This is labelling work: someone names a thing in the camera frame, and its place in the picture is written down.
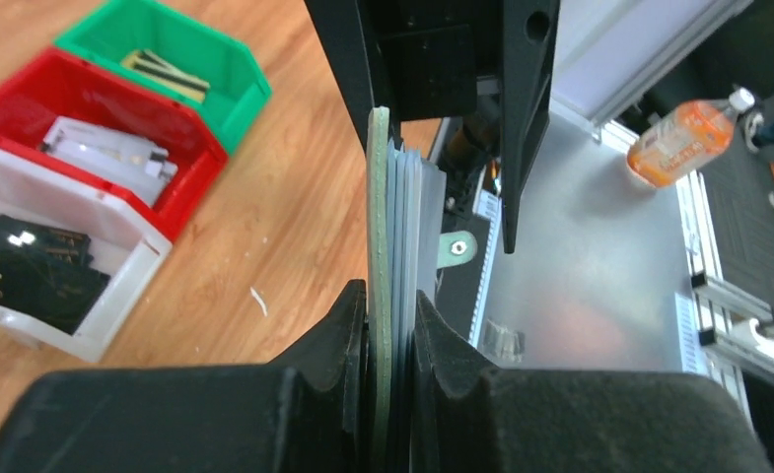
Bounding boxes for black cards stack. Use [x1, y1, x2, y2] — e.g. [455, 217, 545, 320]
[0, 214, 110, 334]

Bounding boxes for red plastic bin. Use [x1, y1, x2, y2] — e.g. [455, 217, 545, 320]
[0, 46, 228, 241]

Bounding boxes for white plastic bin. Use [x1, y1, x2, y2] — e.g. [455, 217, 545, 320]
[0, 148, 172, 363]

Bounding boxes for teal leather card holder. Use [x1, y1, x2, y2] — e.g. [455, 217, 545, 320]
[366, 106, 478, 472]

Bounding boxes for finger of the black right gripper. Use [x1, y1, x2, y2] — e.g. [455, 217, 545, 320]
[305, 0, 400, 146]
[499, 1, 560, 254]

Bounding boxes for orange drink bottle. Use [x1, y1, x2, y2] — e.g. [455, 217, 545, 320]
[625, 88, 756, 188]

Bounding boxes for gold cards in green bin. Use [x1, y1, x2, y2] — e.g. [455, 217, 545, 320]
[120, 49, 210, 103]

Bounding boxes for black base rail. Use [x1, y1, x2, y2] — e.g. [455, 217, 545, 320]
[436, 172, 501, 348]

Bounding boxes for green plastic bin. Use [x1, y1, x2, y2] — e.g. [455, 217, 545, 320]
[54, 1, 272, 154]

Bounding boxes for white cards stack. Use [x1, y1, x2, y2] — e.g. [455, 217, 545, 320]
[38, 116, 178, 206]

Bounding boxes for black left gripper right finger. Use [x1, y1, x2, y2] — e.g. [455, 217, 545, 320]
[412, 296, 772, 472]

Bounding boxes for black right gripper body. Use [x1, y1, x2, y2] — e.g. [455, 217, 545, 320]
[363, 0, 502, 122]

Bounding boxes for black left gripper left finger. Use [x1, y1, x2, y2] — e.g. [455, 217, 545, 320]
[0, 280, 369, 472]

